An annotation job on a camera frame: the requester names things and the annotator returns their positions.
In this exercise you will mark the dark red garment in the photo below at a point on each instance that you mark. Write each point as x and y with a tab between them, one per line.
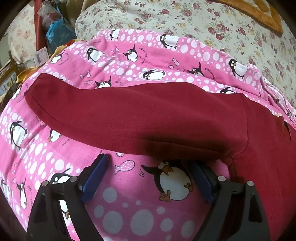
138	115

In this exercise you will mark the clear plastic bag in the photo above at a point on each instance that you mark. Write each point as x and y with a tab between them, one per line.
47	10

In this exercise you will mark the orange checked cushion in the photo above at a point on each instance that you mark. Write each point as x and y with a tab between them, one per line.
266	17

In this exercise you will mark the pink penguin print blanket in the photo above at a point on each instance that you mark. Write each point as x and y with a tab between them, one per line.
143	208

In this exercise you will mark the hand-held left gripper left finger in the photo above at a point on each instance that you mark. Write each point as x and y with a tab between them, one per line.
94	178

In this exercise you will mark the floral bed sheet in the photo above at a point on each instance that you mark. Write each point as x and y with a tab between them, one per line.
185	23

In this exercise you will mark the floral pillow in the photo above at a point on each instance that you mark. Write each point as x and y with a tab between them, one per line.
20	34

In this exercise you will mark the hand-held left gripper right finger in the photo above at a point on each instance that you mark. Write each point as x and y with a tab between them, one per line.
204	183

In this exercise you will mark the yellow cloth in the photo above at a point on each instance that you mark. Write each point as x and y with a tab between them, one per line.
25	74

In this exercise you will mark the white labelled box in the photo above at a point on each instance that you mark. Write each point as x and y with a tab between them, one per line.
40	58

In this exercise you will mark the blue plastic bag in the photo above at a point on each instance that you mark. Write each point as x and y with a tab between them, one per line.
57	32

